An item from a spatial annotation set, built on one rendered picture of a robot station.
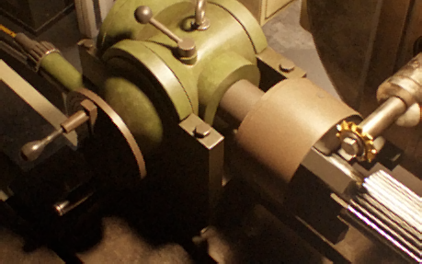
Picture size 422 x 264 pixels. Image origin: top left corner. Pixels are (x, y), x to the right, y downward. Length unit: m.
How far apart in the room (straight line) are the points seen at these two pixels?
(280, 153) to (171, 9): 0.33
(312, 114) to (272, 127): 0.06
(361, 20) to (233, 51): 0.22
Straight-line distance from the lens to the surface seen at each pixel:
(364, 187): 1.13
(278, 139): 1.13
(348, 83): 1.42
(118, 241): 1.36
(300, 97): 1.16
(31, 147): 1.15
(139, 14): 1.23
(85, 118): 1.19
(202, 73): 1.24
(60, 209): 1.29
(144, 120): 1.21
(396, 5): 1.23
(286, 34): 3.14
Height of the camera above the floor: 2.16
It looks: 50 degrees down
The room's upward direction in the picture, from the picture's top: straight up
